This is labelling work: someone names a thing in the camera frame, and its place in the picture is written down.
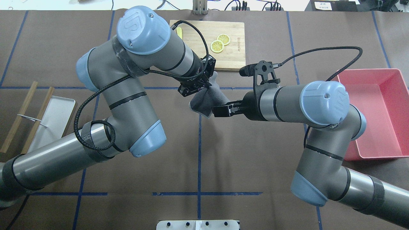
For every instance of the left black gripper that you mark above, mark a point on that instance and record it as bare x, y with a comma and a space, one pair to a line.
197, 71

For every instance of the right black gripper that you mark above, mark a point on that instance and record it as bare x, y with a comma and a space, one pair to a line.
250, 105

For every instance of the grey pink cleaning cloth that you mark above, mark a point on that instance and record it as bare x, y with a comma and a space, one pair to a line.
207, 98

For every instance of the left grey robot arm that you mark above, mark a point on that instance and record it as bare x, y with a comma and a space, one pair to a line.
118, 116

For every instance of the lemon slice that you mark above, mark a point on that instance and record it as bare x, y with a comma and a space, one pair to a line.
216, 46
224, 38

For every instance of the bamboo cutting board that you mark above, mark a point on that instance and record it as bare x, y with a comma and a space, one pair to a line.
233, 57

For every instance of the black power box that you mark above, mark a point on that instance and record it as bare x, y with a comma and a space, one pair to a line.
331, 5

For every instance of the white towel rack stand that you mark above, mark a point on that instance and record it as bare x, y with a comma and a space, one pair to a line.
49, 125

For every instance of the pink plastic bin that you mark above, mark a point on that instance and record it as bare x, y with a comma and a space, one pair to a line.
382, 96

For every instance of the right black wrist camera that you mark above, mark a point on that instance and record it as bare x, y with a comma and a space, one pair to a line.
263, 75

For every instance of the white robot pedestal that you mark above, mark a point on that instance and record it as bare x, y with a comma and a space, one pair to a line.
221, 224

